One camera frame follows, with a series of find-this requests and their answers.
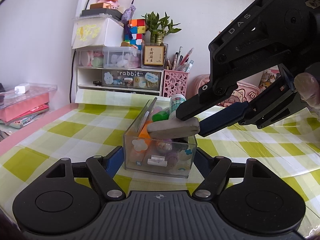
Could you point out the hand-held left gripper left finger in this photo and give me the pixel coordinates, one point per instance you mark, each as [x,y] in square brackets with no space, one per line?
[113,160]

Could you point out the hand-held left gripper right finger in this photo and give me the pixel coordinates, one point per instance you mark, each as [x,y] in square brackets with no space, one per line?
[201,160]

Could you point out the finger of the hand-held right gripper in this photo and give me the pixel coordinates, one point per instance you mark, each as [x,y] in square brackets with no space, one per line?
[225,120]
[190,107]

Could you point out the white green glue stick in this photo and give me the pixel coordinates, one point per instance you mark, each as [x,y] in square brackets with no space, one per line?
[176,103]

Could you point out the clear plastic box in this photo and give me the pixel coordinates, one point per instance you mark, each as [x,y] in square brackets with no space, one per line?
[180,172]

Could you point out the purple cartoon pen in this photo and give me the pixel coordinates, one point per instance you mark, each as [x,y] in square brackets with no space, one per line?
[163,146]

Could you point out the thin grey metal strip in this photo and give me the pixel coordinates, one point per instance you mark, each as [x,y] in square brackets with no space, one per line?
[147,115]

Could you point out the person's right hand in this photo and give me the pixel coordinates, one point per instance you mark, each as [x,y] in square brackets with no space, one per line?
[308,87]

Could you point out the pink perforated pen holder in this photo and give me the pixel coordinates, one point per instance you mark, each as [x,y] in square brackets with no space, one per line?
[175,82]

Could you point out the pink cartoon pencil case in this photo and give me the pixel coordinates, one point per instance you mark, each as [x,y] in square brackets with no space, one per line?
[246,93]

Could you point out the bunch of pens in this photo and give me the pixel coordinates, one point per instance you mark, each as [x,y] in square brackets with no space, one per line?
[181,60]

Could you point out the green checked tablecloth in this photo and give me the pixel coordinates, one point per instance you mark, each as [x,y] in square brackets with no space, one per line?
[75,130]

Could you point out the square glass vase with label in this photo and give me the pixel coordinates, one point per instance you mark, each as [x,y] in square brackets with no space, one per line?
[152,55]

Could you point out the clear storage box white contents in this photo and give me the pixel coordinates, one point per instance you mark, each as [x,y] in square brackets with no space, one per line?
[120,58]

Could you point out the white drawer organizer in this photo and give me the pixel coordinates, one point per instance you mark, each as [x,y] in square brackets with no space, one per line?
[85,77]

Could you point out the lucky bamboo plant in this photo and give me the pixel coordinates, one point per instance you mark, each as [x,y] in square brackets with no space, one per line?
[160,25]

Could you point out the small brown figurine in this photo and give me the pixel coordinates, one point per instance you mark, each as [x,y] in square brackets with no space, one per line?
[128,44]

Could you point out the colourful puzzle cube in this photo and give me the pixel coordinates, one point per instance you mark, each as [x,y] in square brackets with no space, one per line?
[135,32]

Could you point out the stack of booklets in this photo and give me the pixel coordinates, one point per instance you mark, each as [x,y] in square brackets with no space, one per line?
[25,123]

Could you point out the clear acrylic case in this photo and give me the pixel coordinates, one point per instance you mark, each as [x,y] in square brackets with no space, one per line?
[40,92]

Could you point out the clear storage box pink contents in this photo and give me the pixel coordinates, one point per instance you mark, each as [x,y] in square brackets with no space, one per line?
[90,58]

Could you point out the purple hanging sachet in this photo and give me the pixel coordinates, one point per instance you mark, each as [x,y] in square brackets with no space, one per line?
[128,13]

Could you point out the white charger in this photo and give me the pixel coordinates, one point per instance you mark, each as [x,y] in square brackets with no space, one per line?
[22,88]

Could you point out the yellow printed paper sheet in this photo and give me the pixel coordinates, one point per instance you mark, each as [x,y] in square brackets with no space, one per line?
[86,31]

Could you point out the black flat device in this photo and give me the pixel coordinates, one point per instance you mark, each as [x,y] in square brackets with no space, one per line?
[100,12]

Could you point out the small orange box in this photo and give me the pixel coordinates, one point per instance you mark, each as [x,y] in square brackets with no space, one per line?
[100,5]

